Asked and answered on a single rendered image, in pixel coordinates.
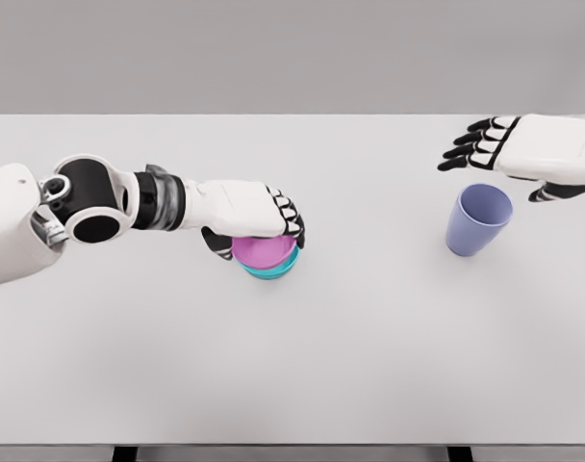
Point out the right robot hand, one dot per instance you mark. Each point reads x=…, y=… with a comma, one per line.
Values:
x=547, y=146

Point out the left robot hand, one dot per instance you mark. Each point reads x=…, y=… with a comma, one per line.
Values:
x=246, y=207

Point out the pink bowl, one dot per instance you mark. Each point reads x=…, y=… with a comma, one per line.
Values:
x=261, y=250

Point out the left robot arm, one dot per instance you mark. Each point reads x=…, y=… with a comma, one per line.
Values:
x=100, y=202

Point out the teal bowl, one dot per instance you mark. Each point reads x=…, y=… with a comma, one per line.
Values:
x=273, y=272

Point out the lavender cup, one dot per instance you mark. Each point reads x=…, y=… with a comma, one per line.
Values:
x=476, y=219

